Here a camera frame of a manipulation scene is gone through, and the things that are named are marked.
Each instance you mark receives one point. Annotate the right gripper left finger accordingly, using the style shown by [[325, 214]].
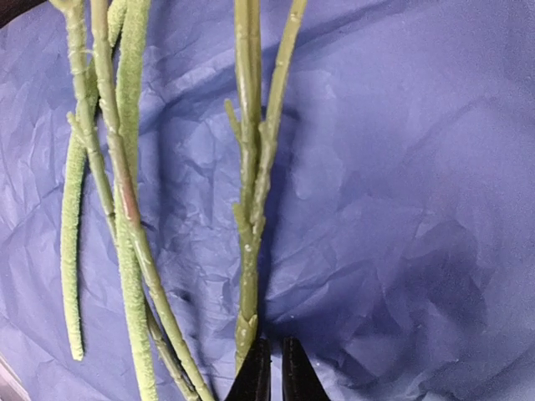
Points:
[[253, 381]]

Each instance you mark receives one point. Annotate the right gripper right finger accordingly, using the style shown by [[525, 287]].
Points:
[[299, 380]]

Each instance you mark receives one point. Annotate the blue wrapping paper sheet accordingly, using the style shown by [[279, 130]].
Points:
[[399, 244]]

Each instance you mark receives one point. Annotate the cream rose fake flower stem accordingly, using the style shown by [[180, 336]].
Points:
[[256, 129]]

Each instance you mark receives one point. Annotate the light blue fake flower stem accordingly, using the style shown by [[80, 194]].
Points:
[[116, 18]]

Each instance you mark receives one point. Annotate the orange fake flower stem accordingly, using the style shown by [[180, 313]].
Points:
[[119, 93]]

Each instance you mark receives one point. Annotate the pink fake flower stem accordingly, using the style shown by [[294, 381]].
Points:
[[164, 331]]

